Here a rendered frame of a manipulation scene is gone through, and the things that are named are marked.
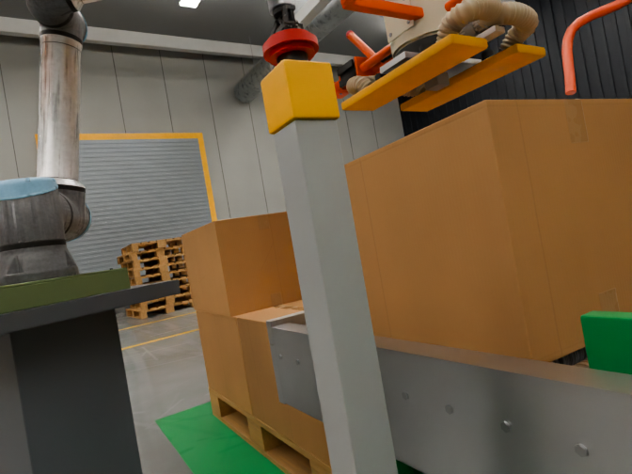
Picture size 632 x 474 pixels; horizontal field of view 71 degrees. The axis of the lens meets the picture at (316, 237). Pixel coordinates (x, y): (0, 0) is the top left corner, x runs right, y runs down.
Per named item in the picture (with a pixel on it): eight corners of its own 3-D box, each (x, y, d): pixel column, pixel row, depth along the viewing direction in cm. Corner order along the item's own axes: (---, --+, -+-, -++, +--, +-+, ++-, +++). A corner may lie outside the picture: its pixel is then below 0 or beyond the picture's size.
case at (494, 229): (673, 308, 82) (635, 98, 83) (533, 371, 64) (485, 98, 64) (445, 297, 135) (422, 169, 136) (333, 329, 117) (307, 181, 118)
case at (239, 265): (314, 296, 200) (299, 209, 201) (230, 317, 180) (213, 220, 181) (263, 293, 252) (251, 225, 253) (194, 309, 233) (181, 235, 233)
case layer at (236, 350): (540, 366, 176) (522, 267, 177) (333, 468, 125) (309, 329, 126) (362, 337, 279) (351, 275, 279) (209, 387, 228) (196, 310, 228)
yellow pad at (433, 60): (489, 48, 82) (484, 22, 82) (452, 43, 76) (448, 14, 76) (373, 111, 110) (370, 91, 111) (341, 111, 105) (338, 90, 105)
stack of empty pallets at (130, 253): (201, 305, 813) (190, 235, 815) (139, 320, 753) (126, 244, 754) (181, 304, 921) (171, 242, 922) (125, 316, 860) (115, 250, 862)
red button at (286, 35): (332, 60, 54) (326, 28, 54) (281, 56, 50) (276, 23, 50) (305, 84, 60) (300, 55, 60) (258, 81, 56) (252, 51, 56)
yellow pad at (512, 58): (547, 55, 92) (543, 32, 92) (518, 52, 86) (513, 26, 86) (427, 112, 121) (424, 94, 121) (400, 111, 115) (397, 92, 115)
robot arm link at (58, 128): (15, 242, 125) (22, -18, 127) (43, 243, 143) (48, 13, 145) (72, 243, 128) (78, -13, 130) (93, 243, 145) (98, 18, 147)
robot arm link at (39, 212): (-15, 247, 109) (-25, 177, 109) (20, 247, 126) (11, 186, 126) (52, 238, 111) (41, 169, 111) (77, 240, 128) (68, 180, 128)
